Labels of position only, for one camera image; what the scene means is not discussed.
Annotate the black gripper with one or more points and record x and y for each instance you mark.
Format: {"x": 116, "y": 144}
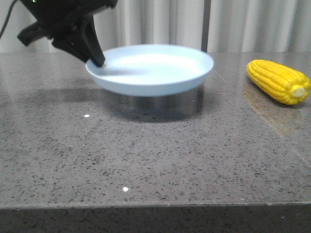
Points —
{"x": 53, "y": 17}

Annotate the light blue plate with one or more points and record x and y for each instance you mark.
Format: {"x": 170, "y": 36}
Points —
{"x": 151, "y": 70}

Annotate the yellow corn cob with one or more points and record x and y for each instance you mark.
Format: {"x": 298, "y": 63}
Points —
{"x": 284, "y": 84}

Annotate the grey pleated curtain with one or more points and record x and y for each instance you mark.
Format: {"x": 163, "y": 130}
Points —
{"x": 209, "y": 25}

